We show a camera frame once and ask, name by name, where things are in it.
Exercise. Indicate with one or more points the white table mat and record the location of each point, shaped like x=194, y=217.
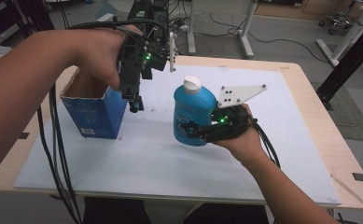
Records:
x=157, y=168

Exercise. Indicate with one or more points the light wooden table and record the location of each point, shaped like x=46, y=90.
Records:
x=319, y=130

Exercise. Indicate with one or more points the office chair wheel base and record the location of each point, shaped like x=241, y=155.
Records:
x=336, y=21

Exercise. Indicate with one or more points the white power strip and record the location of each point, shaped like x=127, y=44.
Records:
x=183, y=28

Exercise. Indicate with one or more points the slim white desk leg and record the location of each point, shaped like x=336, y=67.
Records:
x=191, y=28

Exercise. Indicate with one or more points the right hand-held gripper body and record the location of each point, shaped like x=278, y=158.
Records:
x=232, y=124

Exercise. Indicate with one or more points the thin wooden stick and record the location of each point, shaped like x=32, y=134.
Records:
x=347, y=189

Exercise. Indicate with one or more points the small black tape piece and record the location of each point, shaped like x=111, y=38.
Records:
x=23, y=135

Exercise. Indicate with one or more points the black computer tower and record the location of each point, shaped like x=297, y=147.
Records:
x=148, y=15

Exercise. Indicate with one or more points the wide white desk leg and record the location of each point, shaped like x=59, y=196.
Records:
x=247, y=34

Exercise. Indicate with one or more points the slanted white desk leg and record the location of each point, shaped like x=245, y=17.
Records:
x=344, y=40

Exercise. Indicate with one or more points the person's right hand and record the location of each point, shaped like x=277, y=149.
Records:
x=241, y=143

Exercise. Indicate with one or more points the blue bottle with white cap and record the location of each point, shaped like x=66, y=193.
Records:
x=191, y=115

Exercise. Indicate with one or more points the grey floor mat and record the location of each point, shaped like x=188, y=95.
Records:
x=353, y=121

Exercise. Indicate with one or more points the blue cardboard box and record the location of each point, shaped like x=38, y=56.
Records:
x=98, y=118

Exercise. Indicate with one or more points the dark metal rack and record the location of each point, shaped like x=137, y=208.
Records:
x=23, y=15

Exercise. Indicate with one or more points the person's left hand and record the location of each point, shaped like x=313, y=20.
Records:
x=101, y=56

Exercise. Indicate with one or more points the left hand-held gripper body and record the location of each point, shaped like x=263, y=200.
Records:
x=131, y=68

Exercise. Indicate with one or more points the black metal post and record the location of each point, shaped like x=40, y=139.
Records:
x=350, y=65

